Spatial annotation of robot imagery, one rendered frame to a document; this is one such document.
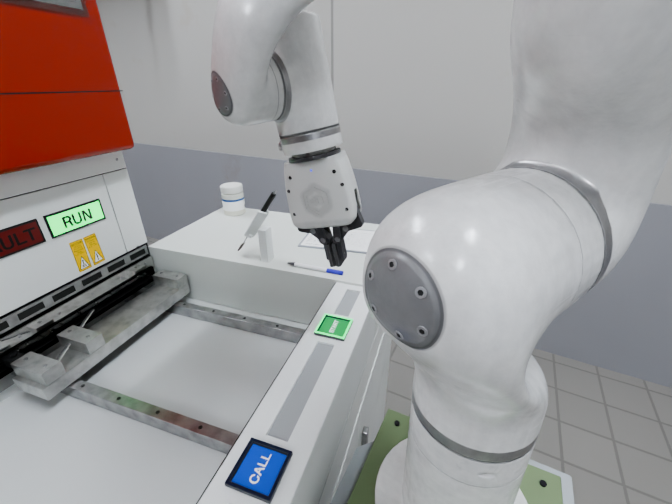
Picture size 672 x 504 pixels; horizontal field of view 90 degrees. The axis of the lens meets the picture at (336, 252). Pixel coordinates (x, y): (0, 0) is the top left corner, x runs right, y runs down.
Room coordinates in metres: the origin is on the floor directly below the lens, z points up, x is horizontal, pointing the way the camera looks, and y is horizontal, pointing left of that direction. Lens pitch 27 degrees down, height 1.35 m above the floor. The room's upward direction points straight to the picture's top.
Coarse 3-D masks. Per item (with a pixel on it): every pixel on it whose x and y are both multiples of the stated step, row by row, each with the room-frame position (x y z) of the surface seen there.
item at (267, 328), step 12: (180, 312) 0.69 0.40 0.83; (192, 312) 0.68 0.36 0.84; (204, 312) 0.67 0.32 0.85; (216, 312) 0.66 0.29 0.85; (228, 312) 0.66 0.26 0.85; (228, 324) 0.64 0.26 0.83; (240, 324) 0.63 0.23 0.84; (252, 324) 0.62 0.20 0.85; (264, 324) 0.62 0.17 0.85; (276, 324) 0.62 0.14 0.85; (276, 336) 0.60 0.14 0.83; (288, 336) 0.59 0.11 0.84; (300, 336) 0.58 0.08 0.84
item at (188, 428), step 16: (80, 384) 0.44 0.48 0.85; (96, 400) 0.42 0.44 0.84; (112, 400) 0.41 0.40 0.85; (128, 400) 0.41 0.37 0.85; (128, 416) 0.40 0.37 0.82; (144, 416) 0.38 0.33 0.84; (160, 416) 0.38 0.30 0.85; (176, 416) 0.38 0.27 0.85; (176, 432) 0.36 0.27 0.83; (192, 432) 0.35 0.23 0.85; (208, 432) 0.35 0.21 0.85; (224, 432) 0.35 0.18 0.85; (224, 448) 0.33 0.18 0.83
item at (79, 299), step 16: (144, 256) 0.78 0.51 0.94; (128, 272) 0.72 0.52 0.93; (96, 288) 0.64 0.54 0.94; (144, 288) 0.74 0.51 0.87; (64, 304) 0.57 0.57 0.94; (80, 304) 0.60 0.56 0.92; (112, 304) 0.67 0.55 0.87; (32, 320) 0.52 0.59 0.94; (48, 320) 0.54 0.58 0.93; (96, 320) 0.61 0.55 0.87; (0, 336) 0.47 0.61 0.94; (16, 336) 0.48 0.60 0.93; (0, 352) 0.45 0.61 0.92; (48, 352) 0.51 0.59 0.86; (0, 384) 0.43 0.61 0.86
